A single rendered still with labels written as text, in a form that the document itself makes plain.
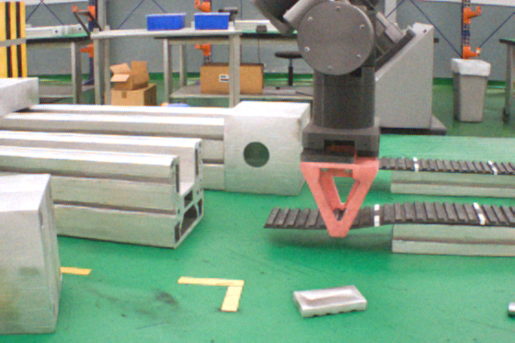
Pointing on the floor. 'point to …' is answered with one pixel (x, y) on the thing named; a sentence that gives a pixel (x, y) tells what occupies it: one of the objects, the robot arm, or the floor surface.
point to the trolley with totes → (169, 25)
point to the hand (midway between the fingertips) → (340, 219)
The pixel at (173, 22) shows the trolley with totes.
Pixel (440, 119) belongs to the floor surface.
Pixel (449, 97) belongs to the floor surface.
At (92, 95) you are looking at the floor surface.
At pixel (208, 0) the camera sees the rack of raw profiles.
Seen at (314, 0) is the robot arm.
